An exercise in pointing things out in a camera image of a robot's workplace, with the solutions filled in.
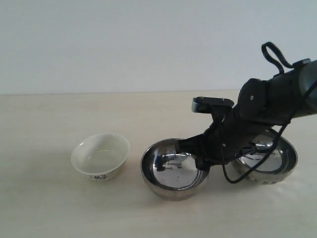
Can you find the white ceramic patterned bowl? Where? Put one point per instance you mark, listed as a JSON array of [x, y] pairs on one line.
[[101, 156]]

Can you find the hammered stainless steel bowl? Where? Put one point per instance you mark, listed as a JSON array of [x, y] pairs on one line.
[[278, 166]]

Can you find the smooth stainless steel bowl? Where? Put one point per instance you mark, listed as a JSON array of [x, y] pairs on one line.
[[171, 175]]

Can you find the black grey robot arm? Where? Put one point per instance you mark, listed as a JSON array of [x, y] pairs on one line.
[[261, 105]]

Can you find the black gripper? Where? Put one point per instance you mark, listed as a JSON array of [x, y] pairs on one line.
[[222, 142]]

